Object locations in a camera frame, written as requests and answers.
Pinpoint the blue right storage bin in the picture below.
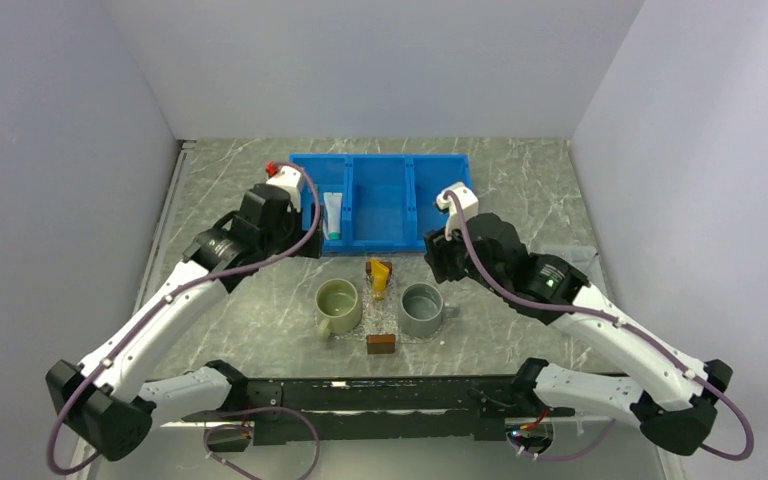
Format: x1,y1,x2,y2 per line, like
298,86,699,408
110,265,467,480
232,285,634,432
404,154,473,252

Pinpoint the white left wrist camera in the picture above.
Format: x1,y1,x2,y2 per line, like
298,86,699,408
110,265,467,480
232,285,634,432
265,162,305,212

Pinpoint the blue left storage bin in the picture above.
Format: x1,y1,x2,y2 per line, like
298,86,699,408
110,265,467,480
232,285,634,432
290,153,354,255

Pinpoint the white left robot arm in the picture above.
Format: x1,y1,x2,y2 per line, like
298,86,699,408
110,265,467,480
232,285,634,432
46,183,324,461

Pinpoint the blue middle storage bin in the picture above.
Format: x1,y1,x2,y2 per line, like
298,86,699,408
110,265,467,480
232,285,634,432
332,155,421,254

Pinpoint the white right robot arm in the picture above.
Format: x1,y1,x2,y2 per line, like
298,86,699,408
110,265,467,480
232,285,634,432
424,213,733,456

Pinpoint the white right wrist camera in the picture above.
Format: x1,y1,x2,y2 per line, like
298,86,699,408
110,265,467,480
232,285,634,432
435,182,479,241

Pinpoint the aluminium side rail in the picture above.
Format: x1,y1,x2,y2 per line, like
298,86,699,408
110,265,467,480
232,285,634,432
118,139,196,310

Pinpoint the clear plastic parts box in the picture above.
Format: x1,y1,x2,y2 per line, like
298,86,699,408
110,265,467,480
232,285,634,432
540,244,598,270

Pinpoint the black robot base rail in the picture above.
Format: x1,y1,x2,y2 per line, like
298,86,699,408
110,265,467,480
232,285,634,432
186,375,573,446

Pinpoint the grey ceramic mug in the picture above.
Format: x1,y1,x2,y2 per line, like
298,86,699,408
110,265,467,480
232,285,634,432
398,282,460,338

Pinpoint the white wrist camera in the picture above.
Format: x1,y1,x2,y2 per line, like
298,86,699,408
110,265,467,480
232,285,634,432
265,162,305,212
435,182,479,241

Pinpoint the cream ceramic mug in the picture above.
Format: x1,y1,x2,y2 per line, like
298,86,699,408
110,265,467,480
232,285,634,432
315,278,362,341

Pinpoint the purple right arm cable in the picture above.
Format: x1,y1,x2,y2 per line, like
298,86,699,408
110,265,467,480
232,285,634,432
442,188,755,463

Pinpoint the blue storage bin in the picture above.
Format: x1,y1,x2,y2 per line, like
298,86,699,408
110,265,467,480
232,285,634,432
290,153,354,255
404,154,473,252
332,155,421,254

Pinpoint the yellow toothpaste tube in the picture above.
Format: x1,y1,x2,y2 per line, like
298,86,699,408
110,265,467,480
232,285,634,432
370,259,391,300

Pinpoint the white teal-capped toothpaste tube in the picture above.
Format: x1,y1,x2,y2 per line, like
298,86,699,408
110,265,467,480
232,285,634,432
323,192,343,241

